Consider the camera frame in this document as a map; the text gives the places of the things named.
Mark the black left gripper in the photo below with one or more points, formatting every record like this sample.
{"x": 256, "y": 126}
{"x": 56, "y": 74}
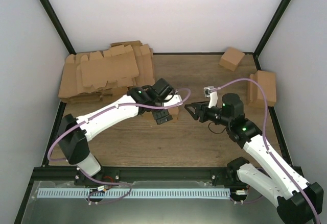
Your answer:
{"x": 157, "y": 116}

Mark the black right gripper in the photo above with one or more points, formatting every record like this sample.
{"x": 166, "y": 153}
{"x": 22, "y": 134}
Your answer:
{"x": 199, "y": 106}

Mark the brown cardboard box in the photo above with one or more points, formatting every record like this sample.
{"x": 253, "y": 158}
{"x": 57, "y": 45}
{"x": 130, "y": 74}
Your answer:
{"x": 173, "y": 111}

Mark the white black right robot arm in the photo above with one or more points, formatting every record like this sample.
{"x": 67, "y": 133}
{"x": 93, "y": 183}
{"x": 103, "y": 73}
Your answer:
{"x": 295, "y": 199}

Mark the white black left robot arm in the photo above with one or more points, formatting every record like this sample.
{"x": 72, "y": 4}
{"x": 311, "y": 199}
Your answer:
{"x": 136, "y": 101}

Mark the small folded cardboard box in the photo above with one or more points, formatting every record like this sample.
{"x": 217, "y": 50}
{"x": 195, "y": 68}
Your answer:
{"x": 231, "y": 58}

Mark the large folded cardboard box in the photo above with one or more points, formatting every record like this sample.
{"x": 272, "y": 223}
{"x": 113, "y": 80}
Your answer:
{"x": 267, "y": 81}

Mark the stack of flat cardboard blanks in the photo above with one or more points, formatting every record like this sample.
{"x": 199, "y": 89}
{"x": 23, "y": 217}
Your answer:
{"x": 104, "y": 75}

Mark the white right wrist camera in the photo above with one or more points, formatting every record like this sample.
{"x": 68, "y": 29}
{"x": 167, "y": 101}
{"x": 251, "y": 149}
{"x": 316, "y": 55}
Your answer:
{"x": 211, "y": 93}

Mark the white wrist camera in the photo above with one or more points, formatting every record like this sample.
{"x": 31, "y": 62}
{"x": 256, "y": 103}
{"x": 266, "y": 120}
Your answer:
{"x": 211, "y": 93}
{"x": 173, "y": 99}

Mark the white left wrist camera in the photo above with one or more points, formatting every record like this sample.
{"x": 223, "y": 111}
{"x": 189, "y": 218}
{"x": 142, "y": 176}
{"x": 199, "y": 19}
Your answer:
{"x": 173, "y": 99}

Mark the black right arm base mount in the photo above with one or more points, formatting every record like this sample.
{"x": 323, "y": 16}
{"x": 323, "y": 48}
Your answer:
{"x": 227, "y": 176}

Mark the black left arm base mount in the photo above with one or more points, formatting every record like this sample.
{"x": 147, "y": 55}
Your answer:
{"x": 82, "y": 180}

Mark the black aluminium frame rail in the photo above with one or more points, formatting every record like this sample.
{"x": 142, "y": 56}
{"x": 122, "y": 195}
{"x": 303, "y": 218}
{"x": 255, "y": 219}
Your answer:
{"x": 131, "y": 174}

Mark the light blue slotted cable duct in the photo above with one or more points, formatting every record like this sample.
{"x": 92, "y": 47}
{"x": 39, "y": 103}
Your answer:
{"x": 215, "y": 193}

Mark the black right corner frame post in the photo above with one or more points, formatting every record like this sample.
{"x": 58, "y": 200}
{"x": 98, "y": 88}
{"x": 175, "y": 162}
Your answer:
{"x": 271, "y": 26}

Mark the black corner frame post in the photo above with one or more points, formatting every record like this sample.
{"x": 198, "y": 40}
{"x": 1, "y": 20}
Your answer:
{"x": 271, "y": 26}
{"x": 57, "y": 25}

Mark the black left corner frame post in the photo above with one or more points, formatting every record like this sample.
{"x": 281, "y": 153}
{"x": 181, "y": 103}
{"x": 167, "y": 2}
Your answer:
{"x": 57, "y": 25}

